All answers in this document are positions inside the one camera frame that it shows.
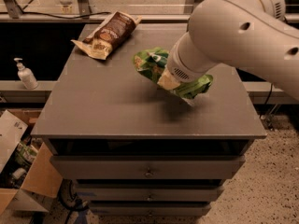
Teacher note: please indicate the grey drawer cabinet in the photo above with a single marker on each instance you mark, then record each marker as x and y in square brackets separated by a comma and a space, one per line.
[133, 149]

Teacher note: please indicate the open cardboard box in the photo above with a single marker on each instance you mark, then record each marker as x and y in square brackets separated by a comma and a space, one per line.
[28, 181]

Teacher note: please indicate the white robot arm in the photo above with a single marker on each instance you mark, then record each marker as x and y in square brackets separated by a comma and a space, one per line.
[247, 34]

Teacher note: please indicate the brown chip bag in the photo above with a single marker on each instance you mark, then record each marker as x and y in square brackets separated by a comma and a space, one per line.
[111, 33]

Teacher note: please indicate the green rice chip bag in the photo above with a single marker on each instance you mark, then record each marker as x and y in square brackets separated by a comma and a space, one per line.
[150, 63]

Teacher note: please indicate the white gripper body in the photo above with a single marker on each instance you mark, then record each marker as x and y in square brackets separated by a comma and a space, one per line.
[177, 68]

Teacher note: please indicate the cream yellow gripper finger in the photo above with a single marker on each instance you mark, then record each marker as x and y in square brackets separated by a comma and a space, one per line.
[167, 81]

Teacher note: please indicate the white pump dispenser bottle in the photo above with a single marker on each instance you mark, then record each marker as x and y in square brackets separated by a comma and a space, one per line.
[25, 75]

